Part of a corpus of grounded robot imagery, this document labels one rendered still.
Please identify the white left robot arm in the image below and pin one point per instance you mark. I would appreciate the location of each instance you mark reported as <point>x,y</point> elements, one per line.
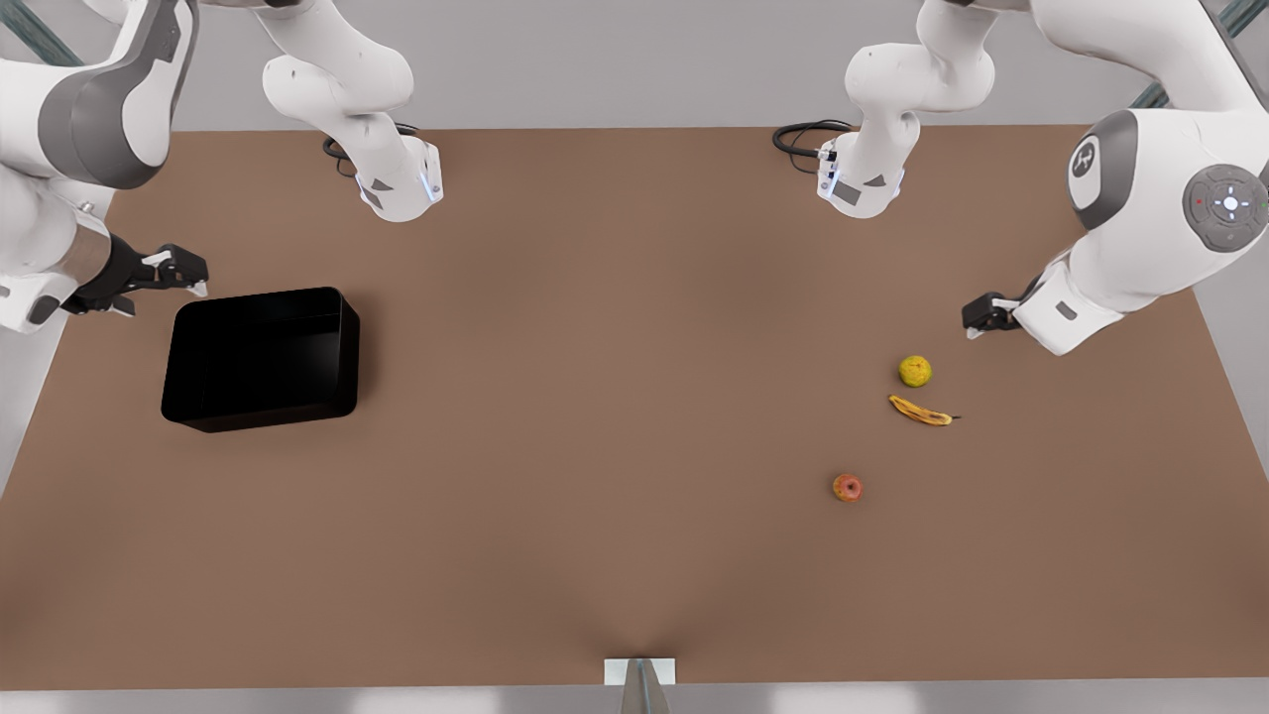
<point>1150,188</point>

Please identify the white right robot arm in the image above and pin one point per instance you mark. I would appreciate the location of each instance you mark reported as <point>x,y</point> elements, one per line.
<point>89,119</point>

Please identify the black storage box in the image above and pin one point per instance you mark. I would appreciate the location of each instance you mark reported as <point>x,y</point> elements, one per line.
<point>260,359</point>

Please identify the red apple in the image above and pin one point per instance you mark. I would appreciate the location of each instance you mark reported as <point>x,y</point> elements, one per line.
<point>847,487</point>

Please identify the yellow-green round fruit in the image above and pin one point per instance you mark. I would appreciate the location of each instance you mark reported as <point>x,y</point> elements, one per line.
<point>915,371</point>

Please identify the spotted yellow banana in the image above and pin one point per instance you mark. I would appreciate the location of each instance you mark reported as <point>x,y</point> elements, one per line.
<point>921,411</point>

